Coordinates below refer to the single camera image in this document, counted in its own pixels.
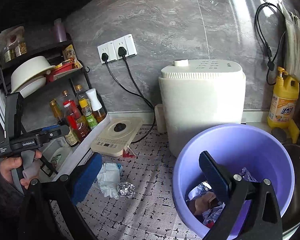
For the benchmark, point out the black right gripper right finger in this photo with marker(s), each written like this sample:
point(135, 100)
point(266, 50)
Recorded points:
point(263, 219)

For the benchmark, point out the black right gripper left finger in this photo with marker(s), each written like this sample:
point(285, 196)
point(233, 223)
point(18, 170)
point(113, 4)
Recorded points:
point(38, 220)

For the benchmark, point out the silver foil snack bag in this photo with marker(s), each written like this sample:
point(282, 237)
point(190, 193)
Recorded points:
point(209, 217)

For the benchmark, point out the brown paper trash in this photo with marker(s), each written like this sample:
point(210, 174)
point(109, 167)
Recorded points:
point(205, 202)

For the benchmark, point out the foil ball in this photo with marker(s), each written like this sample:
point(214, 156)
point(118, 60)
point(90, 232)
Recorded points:
point(125, 189)

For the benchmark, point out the black kitchen rack left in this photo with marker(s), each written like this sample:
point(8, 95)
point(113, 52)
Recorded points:
point(58, 60)

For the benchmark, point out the purple plastic trash bucket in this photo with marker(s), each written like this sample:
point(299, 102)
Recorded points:
point(234, 146)

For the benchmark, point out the left hand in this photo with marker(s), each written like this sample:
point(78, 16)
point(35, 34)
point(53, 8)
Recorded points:
point(7, 165)

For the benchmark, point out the white plastic food container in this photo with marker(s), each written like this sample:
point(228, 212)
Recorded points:
point(56, 155)

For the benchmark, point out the red cap oil bottle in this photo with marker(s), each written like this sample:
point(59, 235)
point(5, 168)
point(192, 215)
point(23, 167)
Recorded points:
point(75, 120)

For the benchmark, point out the cream bowl on rack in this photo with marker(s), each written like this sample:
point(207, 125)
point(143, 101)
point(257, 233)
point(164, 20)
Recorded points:
point(31, 76)

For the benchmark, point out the yellow cap green label bottle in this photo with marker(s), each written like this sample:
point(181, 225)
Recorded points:
point(88, 113)

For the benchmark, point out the gold cap clear bottle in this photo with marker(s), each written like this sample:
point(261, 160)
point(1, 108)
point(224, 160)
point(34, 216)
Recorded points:
point(81, 94)

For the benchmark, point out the white top oil dispenser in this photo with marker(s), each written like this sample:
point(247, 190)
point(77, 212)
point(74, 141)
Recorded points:
point(98, 110)

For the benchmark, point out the cream induction cooker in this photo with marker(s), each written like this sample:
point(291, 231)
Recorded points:
point(117, 136)

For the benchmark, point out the white blue paper packet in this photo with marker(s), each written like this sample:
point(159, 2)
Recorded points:
point(120, 168)

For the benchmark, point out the red small wrapper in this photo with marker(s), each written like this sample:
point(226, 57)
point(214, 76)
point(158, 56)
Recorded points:
point(128, 152)

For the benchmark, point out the patterned white table mat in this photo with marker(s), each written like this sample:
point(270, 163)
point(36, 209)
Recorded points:
point(150, 213)

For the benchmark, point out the yellow dish soap bottle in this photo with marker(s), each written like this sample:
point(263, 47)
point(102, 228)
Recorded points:
point(284, 99)

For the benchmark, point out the cream air fryer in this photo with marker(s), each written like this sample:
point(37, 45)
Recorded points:
point(199, 94)

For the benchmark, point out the white hanging plastic bags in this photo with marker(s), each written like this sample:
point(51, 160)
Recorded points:
point(292, 57)

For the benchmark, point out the white wall socket panel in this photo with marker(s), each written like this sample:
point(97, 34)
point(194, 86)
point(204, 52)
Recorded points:
point(126, 42)

